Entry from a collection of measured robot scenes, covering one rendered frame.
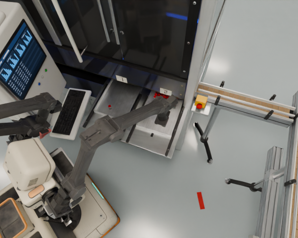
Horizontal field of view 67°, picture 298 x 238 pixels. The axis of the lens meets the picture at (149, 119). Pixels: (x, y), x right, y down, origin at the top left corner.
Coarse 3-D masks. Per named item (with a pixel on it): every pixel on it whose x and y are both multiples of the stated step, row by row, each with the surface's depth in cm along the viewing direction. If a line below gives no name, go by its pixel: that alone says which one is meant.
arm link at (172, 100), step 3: (171, 96) 124; (174, 96) 124; (168, 99) 123; (171, 99) 123; (174, 99) 123; (171, 102) 122; (174, 102) 125; (177, 102) 126; (168, 105) 116; (171, 105) 124; (174, 105) 126; (165, 108) 116; (168, 108) 118; (171, 108) 125; (165, 111) 118
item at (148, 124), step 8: (152, 96) 174; (176, 104) 170; (176, 112) 167; (144, 120) 165; (152, 120) 165; (168, 120) 164; (176, 120) 161; (144, 128) 161; (152, 128) 162; (160, 128) 161; (168, 128) 161; (168, 136) 158
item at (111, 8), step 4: (108, 0) 103; (108, 4) 105; (112, 4) 105; (112, 8) 106; (112, 12) 108; (112, 16) 110; (112, 20) 112; (116, 24) 115; (116, 28) 117; (116, 32) 118; (120, 32) 126; (116, 36) 121; (120, 36) 124; (116, 40) 123
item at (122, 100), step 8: (112, 80) 182; (112, 88) 180; (120, 88) 179; (128, 88) 179; (136, 88) 179; (104, 96) 176; (112, 96) 176; (120, 96) 176; (128, 96) 175; (136, 96) 175; (96, 104) 169; (104, 104) 173; (112, 104) 173; (120, 104) 172; (128, 104) 172; (96, 112) 169; (104, 112) 170; (112, 112) 169; (120, 112) 169
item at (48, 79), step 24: (0, 24) 119; (24, 24) 133; (0, 48) 120; (24, 48) 136; (0, 72) 121; (24, 72) 139; (48, 72) 165; (0, 96) 126; (24, 96) 142; (48, 120) 174
